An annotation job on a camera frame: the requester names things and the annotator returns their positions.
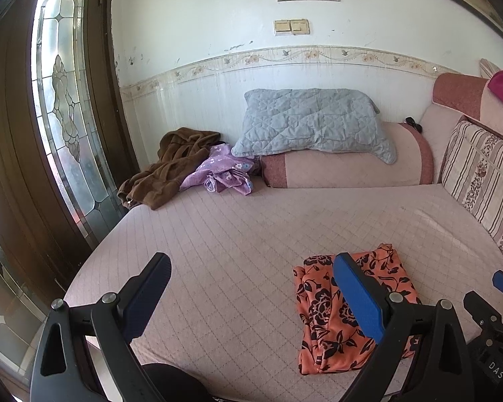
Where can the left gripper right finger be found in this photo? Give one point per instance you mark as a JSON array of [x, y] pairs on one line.
[[441, 366]]

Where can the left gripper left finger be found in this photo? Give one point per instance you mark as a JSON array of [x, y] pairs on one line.
[[63, 369]]

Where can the orange black floral blouse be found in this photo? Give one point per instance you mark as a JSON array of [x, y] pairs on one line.
[[332, 339]]

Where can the striped floral pillow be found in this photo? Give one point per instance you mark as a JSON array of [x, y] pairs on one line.
[[472, 173]]

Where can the pink bolster cushion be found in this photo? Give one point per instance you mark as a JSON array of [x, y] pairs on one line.
[[309, 169]]

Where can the pink quilted mattress cover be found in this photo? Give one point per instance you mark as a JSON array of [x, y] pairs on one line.
[[228, 315]]

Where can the black sunglasses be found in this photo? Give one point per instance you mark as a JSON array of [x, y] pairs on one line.
[[411, 122]]

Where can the pink sofa backrest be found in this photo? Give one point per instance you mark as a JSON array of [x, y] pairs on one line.
[[456, 97]]

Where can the wooden glass door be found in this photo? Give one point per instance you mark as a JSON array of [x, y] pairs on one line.
[[64, 149]]

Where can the brown fleece garment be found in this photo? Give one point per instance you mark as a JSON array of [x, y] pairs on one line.
[[180, 153]]

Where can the purple floral garment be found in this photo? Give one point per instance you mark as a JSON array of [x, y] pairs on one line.
[[222, 170]]

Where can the grey quilted blanket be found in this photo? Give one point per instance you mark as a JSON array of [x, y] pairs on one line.
[[328, 120]]

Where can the beige wall switch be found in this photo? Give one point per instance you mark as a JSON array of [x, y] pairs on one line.
[[295, 27]]

